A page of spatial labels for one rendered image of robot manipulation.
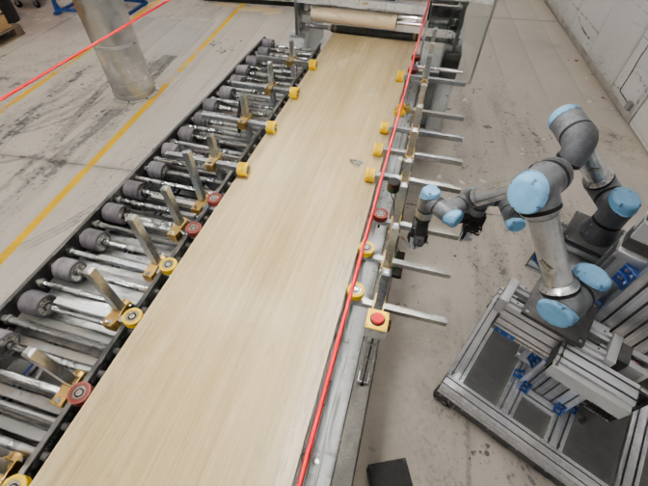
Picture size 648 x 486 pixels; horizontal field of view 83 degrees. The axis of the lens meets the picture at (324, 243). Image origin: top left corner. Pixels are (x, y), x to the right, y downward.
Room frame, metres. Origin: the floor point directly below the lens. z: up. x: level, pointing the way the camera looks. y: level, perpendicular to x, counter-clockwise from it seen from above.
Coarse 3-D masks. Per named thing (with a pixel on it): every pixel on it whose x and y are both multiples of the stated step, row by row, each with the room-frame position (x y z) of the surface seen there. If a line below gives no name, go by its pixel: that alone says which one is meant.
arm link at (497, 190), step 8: (560, 160) 0.90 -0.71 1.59; (528, 168) 0.98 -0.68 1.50; (568, 168) 0.88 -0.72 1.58; (512, 176) 1.01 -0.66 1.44; (488, 184) 1.06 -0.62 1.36; (496, 184) 1.03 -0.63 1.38; (504, 184) 1.00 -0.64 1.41; (464, 192) 1.13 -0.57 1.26; (472, 192) 1.09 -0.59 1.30; (480, 192) 1.06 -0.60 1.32; (488, 192) 1.03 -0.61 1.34; (496, 192) 1.01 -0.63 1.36; (504, 192) 0.99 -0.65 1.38; (464, 200) 1.08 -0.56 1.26; (472, 200) 1.07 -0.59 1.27; (480, 200) 1.05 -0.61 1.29; (488, 200) 1.03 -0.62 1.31; (496, 200) 1.01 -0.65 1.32
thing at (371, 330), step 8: (368, 312) 0.59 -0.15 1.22; (384, 312) 0.59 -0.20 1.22; (368, 320) 0.56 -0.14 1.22; (384, 320) 0.56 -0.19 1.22; (368, 328) 0.54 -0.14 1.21; (376, 328) 0.53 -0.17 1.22; (384, 328) 0.54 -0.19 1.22; (368, 336) 0.54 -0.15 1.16; (376, 336) 0.53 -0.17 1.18; (384, 336) 0.52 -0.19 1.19
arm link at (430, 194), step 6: (426, 186) 1.14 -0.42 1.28; (432, 186) 1.14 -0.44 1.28; (426, 192) 1.10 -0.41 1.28; (432, 192) 1.10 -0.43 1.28; (438, 192) 1.10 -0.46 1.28; (420, 198) 1.11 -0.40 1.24; (426, 198) 1.09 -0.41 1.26; (432, 198) 1.08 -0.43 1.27; (438, 198) 1.09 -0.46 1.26; (420, 204) 1.10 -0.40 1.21; (426, 204) 1.08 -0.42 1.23; (432, 204) 1.07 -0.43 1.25; (420, 210) 1.10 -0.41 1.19; (426, 210) 1.09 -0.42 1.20
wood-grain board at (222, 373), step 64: (320, 64) 3.13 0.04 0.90; (384, 64) 3.14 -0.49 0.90; (320, 128) 2.16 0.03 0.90; (256, 192) 1.52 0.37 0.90; (320, 192) 1.52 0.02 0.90; (192, 256) 1.06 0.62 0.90; (256, 256) 1.06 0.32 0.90; (320, 256) 1.07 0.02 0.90; (192, 320) 0.73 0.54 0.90; (256, 320) 0.73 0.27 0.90; (320, 320) 0.73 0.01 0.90; (128, 384) 0.46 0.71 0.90; (192, 384) 0.47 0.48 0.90; (256, 384) 0.47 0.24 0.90; (320, 384) 0.48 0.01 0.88; (64, 448) 0.25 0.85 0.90; (128, 448) 0.26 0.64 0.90; (192, 448) 0.26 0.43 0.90; (256, 448) 0.26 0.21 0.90
